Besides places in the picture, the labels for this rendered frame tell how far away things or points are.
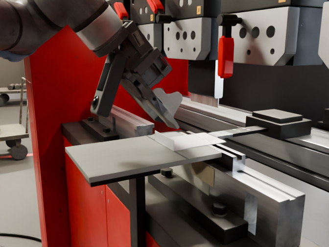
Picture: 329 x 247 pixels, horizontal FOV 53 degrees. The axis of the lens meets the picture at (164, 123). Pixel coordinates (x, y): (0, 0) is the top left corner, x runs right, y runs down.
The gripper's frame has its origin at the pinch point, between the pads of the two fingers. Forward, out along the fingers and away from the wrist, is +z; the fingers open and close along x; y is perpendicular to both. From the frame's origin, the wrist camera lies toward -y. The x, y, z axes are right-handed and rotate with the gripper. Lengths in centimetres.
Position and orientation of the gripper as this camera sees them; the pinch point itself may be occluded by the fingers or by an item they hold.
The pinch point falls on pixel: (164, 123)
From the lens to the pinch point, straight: 66.8
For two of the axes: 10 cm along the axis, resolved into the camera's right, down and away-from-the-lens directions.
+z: 5.7, 6.7, 4.7
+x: -4.7, -2.1, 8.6
